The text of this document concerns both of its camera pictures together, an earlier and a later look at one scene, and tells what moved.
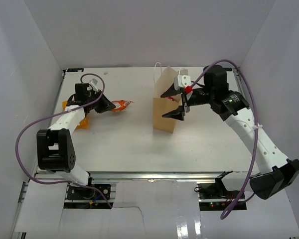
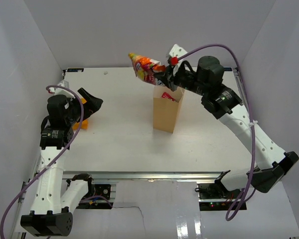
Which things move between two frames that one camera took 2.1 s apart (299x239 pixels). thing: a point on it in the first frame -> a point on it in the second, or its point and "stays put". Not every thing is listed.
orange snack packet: (120, 105) -> (145, 68)
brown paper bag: (163, 105) stays put
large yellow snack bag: (84, 124) stays put
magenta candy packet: (170, 98) stays put
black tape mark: (74, 69) stays put
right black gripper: (185, 102) -> (172, 78)
